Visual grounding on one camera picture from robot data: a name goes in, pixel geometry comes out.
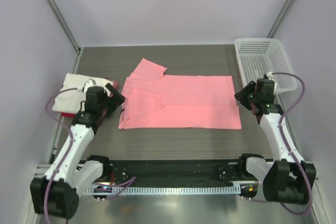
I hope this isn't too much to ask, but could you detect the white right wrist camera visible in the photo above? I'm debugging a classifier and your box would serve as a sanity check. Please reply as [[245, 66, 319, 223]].
[[264, 71, 278, 95]]

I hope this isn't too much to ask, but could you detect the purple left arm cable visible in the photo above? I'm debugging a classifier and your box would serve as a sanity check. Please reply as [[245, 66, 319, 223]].
[[43, 86, 137, 223]]

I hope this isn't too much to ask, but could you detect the right aluminium frame post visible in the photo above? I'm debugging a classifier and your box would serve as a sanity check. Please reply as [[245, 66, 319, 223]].
[[267, 0, 296, 38]]

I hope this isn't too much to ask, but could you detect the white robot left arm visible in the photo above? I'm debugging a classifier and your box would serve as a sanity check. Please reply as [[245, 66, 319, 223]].
[[30, 83, 125, 223]]

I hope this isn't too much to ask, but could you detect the left aluminium frame post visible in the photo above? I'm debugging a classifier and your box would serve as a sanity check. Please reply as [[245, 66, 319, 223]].
[[46, 0, 81, 53]]

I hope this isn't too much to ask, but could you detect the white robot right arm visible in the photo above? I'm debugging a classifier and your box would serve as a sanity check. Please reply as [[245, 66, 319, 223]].
[[235, 77, 317, 205]]

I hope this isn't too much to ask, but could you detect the folded white t shirt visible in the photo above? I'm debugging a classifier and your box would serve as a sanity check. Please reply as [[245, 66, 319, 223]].
[[51, 73, 110, 114]]

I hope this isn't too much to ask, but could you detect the aluminium frame post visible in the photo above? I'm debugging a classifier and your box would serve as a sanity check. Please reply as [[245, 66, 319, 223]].
[[267, 0, 296, 38], [46, 0, 81, 53]]

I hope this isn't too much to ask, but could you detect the pink t shirt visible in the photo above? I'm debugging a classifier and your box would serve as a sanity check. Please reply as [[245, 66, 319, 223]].
[[118, 59, 242, 130]]

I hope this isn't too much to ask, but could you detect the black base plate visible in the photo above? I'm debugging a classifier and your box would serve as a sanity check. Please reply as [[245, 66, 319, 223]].
[[96, 159, 257, 188]]

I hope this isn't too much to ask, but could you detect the slotted cable duct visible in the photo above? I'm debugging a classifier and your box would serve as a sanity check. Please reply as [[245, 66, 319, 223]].
[[83, 184, 241, 196]]

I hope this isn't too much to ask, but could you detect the aluminium rail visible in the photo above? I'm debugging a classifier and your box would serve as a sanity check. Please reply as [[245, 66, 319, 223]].
[[31, 159, 320, 183]]

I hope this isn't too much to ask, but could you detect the white plastic basket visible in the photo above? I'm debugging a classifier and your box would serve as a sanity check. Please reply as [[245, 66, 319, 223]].
[[234, 38, 292, 87]]

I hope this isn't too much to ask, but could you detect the folded red t shirt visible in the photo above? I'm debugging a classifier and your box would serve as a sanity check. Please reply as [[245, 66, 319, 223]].
[[60, 78, 119, 119]]

